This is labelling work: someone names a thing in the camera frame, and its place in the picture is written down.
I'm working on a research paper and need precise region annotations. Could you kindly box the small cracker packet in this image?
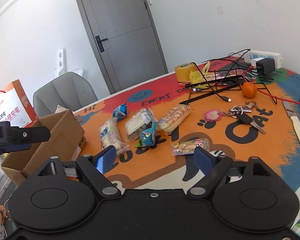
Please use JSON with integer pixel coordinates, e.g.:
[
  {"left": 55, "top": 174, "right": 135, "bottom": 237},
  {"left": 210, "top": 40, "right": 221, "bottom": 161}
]
[{"left": 172, "top": 138, "right": 210, "bottom": 156}]

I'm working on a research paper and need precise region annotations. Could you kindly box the long white bread pack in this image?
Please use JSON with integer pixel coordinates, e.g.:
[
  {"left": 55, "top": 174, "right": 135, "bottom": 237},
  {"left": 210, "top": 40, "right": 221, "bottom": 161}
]
[{"left": 99, "top": 118, "right": 129, "bottom": 156}]

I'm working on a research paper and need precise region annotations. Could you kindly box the small blue snack packet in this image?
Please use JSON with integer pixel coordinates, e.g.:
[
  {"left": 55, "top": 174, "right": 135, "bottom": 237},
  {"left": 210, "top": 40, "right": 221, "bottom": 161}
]
[{"left": 112, "top": 103, "right": 127, "bottom": 121}]

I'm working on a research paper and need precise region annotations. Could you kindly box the teal green snack packet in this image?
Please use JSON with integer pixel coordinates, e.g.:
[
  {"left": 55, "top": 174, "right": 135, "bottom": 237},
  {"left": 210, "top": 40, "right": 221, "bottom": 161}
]
[{"left": 135, "top": 122, "right": 157, "bottom": 148}]

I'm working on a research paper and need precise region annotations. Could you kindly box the clear sandwich pack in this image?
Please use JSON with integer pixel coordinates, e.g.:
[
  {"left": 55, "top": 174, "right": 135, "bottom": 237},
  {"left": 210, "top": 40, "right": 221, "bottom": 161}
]
[{"left": 125, "top": 108, "right": 157, "bottom": 141}]

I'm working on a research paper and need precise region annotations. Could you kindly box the biscuit roll pack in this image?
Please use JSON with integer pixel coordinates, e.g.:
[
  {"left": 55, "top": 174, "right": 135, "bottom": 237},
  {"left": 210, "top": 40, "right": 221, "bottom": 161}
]
[{"left": 157, "top": 105, "right": 190, "bottom": 135}]

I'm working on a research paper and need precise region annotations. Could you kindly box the orange white paper bag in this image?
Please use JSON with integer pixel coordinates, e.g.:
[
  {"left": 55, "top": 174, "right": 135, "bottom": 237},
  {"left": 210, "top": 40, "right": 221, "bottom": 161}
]
[{"left": 0, "top": 80, "right": 38, "bottom": 128}]

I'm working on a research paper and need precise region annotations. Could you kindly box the cardboard box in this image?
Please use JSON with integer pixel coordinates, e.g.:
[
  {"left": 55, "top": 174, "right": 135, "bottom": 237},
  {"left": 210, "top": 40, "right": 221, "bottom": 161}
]
[{"left": 1, "top": 110, "right": 85, "bottom": 186}]

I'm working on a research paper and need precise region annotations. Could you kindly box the key bunch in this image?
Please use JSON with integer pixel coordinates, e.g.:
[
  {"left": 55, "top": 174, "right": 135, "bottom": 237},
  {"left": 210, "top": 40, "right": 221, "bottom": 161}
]
[{"left": 228, "top": 101, "right": 266, "bottom": 134}]

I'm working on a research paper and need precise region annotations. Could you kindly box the polka dot cushion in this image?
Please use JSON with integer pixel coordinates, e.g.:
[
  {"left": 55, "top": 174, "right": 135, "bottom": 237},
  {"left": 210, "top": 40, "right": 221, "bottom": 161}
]
[{"left": 55, "top": 105, "right": 68, "bottom": 113}]

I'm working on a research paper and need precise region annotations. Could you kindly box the colourful cat table mat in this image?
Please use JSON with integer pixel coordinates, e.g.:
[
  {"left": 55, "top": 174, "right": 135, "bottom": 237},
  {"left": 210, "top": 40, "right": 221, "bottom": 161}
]
[{"left": 72, "top": 56, "right": 300, "bottom": 193}]

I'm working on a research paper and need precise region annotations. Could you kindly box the grey chair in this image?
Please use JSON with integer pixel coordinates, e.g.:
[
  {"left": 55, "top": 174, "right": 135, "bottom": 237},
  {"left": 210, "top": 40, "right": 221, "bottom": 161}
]
[{"left": 33, "top": 72, "right": 97, "bottom": 118}]

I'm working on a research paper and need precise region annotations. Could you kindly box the orange mandarin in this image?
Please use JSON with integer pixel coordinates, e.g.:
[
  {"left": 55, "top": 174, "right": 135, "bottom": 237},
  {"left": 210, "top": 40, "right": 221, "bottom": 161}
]
[{"left": 241, "top": 82, "right": 257, "bottom": 98}]

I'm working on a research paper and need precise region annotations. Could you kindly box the yellow plastic bag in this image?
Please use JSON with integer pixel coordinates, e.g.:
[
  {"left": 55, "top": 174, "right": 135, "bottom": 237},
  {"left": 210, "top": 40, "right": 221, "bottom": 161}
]
[{"left": 189, "top": 62, "right": 210, "bottom": 84}]

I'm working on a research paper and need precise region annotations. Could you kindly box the yellow tape roll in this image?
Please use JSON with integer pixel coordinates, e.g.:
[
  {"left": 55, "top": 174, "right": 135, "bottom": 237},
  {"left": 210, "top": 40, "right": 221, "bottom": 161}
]
[{"left": 174, "top": 63, "right": 197, "bottom": 83}]

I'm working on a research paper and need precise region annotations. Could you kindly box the black power adapter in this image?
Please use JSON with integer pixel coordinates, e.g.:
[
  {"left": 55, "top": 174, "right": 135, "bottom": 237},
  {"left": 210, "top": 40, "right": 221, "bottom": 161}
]
[{"left": 256, "top": 58, "right": 276, "bottom": 75}]

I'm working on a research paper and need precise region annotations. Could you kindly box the white power strip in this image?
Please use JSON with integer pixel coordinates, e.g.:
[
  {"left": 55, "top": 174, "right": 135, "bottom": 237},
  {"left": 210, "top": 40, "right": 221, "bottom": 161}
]
[{"left": 243, "top": 50, "right": 283, "bottom": 69}]

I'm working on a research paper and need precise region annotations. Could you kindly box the grey door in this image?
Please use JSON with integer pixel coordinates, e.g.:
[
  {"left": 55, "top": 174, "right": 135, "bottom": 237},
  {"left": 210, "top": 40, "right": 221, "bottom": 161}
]
[{"left": 76, "top": 0, "right": 168, "bottom": 94}]

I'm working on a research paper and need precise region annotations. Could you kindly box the pink pixel keychain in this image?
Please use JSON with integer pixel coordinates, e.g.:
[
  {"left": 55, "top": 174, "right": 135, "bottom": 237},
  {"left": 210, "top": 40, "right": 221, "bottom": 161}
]
[{"left": 204, "top": 110, "right": 223, "bottom": 122}]

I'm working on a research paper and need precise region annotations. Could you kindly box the black usb cable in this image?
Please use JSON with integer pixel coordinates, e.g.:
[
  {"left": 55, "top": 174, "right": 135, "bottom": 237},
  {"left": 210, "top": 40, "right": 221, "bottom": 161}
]
[{"left": 192, "top": 48, "right": 252, "bottom": 104}]

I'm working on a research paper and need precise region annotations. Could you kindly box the black wire stand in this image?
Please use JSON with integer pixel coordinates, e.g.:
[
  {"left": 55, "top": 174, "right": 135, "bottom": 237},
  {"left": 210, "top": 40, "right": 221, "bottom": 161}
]
[{"left": 180, "top": 68, "right": 271, "bottom": 105}]

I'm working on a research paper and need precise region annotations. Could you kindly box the red cable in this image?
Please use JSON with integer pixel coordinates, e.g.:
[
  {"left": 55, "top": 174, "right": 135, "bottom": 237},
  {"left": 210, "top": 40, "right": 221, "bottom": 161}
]
[{"left": 247, "top": 65, "right": 300, "bottom": 108}]

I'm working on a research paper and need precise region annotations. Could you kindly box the white handled knife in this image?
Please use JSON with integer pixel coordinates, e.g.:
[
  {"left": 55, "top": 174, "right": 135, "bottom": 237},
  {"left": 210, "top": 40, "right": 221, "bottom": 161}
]
[{"left": 282, "top": 101, "right": 300, "bottom": 142}]

